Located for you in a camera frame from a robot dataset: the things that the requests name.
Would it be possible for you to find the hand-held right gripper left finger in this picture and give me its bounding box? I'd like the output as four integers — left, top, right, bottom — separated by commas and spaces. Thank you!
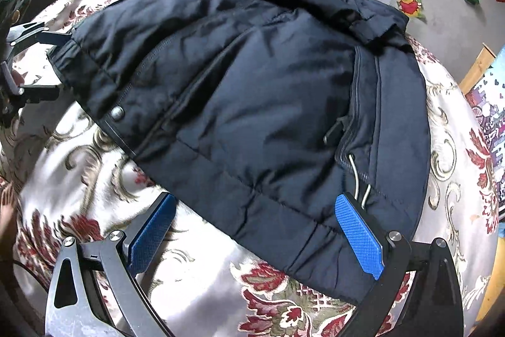
45, 193, 176, 337

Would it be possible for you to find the yellow fabric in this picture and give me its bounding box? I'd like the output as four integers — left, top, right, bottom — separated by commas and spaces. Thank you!
479, 234, 505, 326

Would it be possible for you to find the person's left forearm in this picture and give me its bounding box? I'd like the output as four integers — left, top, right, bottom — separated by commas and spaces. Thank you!
0, 183, 18, 262

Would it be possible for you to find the floral satin blanket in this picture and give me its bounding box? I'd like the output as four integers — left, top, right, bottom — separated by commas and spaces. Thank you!
0, 0, 505, 337

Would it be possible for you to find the dark navy padded jacket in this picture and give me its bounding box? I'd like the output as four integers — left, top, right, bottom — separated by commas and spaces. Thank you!
47, 0, 431, 307

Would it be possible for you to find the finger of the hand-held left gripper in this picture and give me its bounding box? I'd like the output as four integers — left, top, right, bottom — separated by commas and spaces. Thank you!
6, 82, 61, 105
9, 21, 74, 50

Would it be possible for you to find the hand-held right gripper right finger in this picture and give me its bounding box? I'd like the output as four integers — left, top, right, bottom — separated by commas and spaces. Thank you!
335, 194, 463, 337

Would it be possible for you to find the blue printed curtain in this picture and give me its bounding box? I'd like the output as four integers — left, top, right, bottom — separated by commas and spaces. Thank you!
466, 45, 505, 223

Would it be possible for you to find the wooden bed post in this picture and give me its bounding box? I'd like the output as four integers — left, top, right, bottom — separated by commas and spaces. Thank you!
458, 43, 496, 95

